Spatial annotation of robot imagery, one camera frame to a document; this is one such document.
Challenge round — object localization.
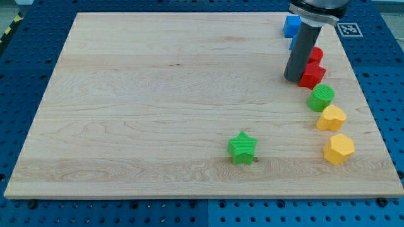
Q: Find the robot arm flange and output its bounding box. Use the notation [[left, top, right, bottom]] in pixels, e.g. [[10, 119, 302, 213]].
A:
[[288, 0, 351, 27]]

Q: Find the green star block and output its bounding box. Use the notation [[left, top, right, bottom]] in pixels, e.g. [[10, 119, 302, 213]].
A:
[[227, 131, 258, 165]]

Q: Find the red star block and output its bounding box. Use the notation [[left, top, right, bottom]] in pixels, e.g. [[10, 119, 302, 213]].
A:
[[298, 62, 326, 90]]

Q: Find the wooden board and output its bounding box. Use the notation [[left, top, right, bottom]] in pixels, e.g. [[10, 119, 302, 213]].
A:
[[4, 13, 403, 200]]

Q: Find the blue block behind rod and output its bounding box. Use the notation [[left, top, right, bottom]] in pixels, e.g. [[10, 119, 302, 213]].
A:
[[289, 34, 297, 50]]

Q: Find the green cylinder block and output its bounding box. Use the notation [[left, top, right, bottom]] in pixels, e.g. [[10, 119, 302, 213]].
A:
[[307, 84, 335, 112]]

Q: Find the blue cube block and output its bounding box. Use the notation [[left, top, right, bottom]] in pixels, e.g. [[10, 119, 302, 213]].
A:
[[283, 15, 301, 38]]

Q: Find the red round block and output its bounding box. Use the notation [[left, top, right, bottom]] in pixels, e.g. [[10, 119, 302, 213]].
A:
[[308, 47, 324, 65]]

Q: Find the yellow heart block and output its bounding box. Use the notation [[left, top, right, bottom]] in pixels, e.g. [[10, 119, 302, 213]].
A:
[[316, 105, 347, 132]]

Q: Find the grey cylindrical pointer rod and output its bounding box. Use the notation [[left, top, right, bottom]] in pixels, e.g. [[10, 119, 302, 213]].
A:
[[283, 22, 321, 82]]

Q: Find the yellow hexagon block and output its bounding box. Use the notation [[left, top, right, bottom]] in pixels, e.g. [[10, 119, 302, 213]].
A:
[[323, 134, 355, 165]]

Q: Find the white fiducial marker tag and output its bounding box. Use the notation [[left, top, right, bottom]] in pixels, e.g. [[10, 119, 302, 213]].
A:
[[337, 22, 363, 37]]

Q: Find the black yellow hazard tape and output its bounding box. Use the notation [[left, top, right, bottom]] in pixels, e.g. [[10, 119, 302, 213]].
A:
[[1, 11, 23, 45]]

